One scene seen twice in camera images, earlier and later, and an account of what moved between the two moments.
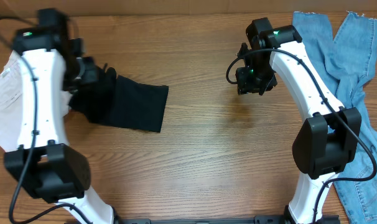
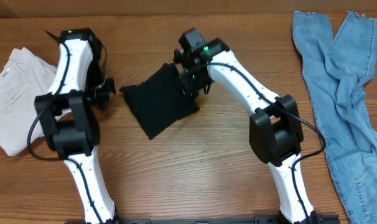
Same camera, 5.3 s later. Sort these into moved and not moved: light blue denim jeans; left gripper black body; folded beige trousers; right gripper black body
Moved: left gripper black body; right gripper black body
Not moved: light blue denim jeans; folded beige trousers
